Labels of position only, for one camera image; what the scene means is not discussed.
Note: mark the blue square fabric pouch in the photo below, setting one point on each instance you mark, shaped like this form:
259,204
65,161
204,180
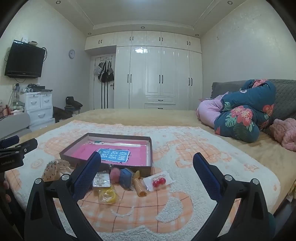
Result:
127,178

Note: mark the blue floral quilt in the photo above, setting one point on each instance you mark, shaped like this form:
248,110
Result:
242,111

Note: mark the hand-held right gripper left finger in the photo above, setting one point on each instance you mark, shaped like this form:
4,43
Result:
86,176

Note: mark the grey chair back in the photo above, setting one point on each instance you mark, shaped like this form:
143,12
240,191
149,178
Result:
13,125

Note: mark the beige spiral hair clip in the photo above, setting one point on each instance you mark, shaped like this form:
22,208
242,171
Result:
140,187

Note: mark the grey quilted headboard cover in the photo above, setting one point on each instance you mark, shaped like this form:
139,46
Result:
284,97

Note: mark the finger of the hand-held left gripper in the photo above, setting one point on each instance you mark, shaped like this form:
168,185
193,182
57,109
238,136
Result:
10,141
25,146

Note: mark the brown cardboard box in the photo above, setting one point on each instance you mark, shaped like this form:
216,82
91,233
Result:
144,171

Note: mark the clear earring card packet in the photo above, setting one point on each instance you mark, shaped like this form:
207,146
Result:
101,180

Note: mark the white router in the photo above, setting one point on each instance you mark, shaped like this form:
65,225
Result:
25,39

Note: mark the person's left hand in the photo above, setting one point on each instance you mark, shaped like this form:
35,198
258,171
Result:
4,185

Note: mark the dark clothes pile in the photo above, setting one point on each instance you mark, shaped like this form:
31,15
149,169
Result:
71,102

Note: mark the round wall clock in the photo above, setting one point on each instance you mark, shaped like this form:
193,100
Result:
72,53

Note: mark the pink sequin mesh scrunchie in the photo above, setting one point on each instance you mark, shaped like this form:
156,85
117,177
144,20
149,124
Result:
54,170

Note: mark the hanging black bags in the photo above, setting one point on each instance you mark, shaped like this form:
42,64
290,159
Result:
105,73

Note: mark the white wardrobe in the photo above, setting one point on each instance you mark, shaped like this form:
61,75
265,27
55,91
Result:
150,76

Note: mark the pink quilt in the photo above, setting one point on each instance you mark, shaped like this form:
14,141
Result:
208,111

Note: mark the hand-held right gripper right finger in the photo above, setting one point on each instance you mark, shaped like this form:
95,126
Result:
208,176

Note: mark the black television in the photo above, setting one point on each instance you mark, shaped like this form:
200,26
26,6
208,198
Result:
24,60

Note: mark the white drawer cabinet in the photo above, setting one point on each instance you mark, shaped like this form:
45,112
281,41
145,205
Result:
37,102

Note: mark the black set-top device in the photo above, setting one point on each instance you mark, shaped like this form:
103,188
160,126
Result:
40,88

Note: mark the white door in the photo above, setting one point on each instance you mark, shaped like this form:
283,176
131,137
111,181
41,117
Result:
108,97

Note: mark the orange and white fleece blanket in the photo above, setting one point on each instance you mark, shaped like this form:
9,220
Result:
208,143

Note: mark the pink knitted blanket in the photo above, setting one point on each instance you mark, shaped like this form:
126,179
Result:
284,132

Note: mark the red cherry earrings packet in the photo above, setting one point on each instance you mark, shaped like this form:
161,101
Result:
157,183

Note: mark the dark brown bag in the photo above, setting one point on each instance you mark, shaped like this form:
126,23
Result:
61,113

